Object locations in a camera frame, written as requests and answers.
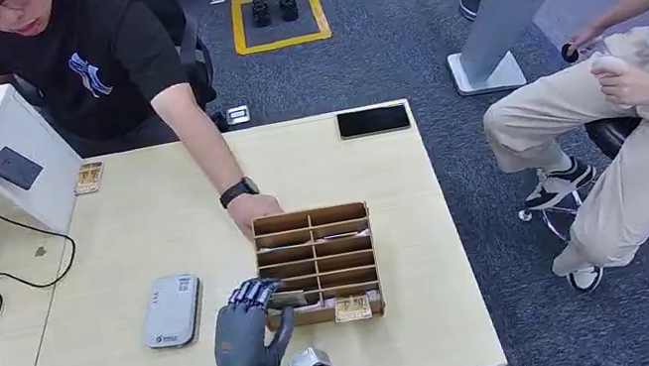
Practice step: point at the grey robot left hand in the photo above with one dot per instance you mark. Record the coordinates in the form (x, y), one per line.
(242, 343)

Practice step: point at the person's left hand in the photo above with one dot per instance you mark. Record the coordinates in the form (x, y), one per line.
(255, 207)

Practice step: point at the wooden slotted card box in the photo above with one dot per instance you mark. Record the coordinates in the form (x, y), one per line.
(315, 256)

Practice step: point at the black wristwatch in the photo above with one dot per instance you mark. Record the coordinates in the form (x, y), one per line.
(239, 191)

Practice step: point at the grey card reader device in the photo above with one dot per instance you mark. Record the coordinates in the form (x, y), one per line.
(170, 312)

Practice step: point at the small white floor box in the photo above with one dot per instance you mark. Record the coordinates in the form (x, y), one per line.
(238, 115)

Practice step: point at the black smartphone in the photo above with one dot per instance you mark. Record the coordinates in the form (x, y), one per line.
(374, 121)

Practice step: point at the black office chair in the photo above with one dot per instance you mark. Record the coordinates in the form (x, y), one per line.
(200, 63)

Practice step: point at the person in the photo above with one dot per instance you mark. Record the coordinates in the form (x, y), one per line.
(128, 89)
(632, 187)

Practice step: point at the yellow floor tape square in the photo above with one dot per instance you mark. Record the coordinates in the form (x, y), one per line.
(238, 30)

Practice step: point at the black flat card reader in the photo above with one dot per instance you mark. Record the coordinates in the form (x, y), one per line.
(14, 169)

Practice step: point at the black round object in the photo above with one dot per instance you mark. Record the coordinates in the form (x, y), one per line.
(471, 2)

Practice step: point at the small black object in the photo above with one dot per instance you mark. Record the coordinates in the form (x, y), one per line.
(569, 53)

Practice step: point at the black stool with chrome base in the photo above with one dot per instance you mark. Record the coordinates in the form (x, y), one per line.
(613, 134)

